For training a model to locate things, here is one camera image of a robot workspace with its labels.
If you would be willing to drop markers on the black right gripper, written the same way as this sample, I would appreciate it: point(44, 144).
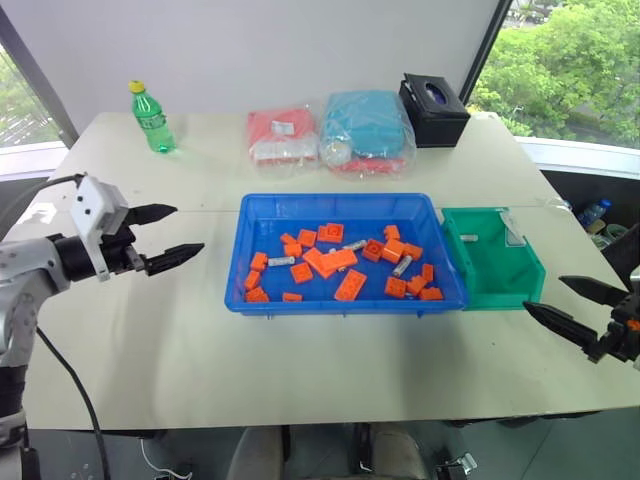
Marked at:
point(622, 335)

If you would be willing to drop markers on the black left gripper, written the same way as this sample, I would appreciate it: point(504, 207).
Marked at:
point(120, 250)

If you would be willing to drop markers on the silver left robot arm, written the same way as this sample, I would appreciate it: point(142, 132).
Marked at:
point(27, 262)

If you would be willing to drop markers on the green plastic bin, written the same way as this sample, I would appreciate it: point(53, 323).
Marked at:
point(500, 275)

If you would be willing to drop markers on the black tissue box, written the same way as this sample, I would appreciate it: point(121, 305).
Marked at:
point(437, 117)

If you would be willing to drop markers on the clear water bottle blue cap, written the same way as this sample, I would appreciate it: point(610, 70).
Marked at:
point(594, 212)

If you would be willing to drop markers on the clear label holder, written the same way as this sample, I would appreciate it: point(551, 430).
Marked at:
point(513, 232)

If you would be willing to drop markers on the crumpled clear plastic wrapper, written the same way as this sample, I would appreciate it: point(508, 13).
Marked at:
point(557, 204)

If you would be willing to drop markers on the green bottle yellow cap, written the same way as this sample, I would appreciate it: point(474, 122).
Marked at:
point(150, 122)

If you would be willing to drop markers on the long orange building block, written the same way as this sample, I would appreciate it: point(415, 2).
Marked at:
point(316, 261)
point(344, 258)
point(350, 285)

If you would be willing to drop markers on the red garment in plastic bag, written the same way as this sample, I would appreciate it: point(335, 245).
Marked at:
point(280, 132)

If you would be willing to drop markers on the blue plastic tray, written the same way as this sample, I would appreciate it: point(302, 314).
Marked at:
point(320, 210)

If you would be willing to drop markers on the black metal clamp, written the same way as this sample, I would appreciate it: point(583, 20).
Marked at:
point(456, 467)

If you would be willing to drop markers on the grey rounded shape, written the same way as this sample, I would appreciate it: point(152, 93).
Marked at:
point(400, 452)

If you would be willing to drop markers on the teal garment in plastic bag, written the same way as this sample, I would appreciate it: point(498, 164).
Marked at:
point(365, 125)

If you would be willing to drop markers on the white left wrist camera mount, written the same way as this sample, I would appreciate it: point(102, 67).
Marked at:
point(92, 205)

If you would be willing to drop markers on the dark window frame post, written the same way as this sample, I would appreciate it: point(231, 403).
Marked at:
point(42, 80)
point(487, 50)

